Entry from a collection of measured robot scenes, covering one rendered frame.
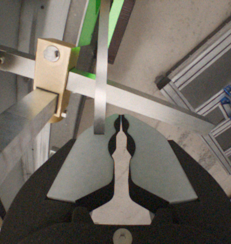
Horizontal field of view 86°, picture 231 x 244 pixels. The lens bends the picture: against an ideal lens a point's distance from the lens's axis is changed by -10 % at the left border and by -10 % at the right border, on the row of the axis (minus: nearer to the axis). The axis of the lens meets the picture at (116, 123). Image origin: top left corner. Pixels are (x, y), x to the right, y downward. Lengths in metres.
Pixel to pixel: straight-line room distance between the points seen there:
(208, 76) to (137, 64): 0.47
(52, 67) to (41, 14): 0.26
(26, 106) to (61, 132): 0.26
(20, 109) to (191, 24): 1.09
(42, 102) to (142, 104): 0.15
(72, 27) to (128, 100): 0.20
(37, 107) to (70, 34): 0.20
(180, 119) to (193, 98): 0.74
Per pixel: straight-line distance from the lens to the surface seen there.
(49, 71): 0.23
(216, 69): 1.02
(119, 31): 0.33
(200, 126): 0.29
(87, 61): 0.34
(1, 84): 0.49
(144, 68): 1.06
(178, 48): 1.11
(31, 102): 0.20
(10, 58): 0.27
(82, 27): 0.24
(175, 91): 0.93
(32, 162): 0.76
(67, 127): 0.43
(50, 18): 0.45
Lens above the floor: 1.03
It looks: 58 degrees down
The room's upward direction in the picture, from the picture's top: 178 degrees counter-clockwise
